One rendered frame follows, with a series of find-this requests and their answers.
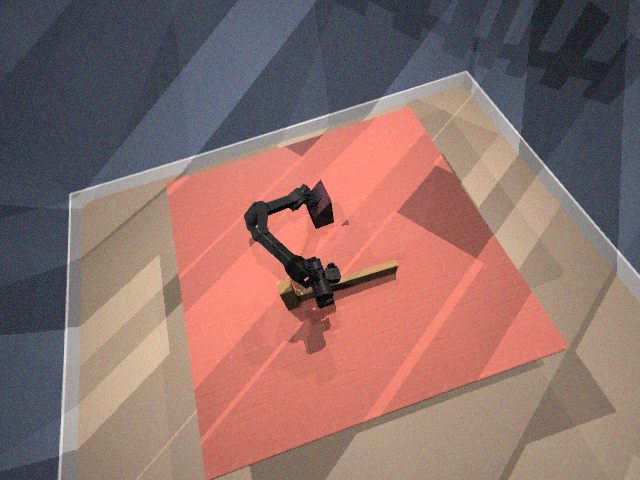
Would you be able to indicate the brown wooden post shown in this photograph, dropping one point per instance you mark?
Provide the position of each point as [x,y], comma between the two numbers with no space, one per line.
[287,293]

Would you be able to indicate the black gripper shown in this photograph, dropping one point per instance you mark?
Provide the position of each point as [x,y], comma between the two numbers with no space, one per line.
[324,303]

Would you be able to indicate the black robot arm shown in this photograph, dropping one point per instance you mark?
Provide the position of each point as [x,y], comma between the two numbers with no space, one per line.
[295,266]

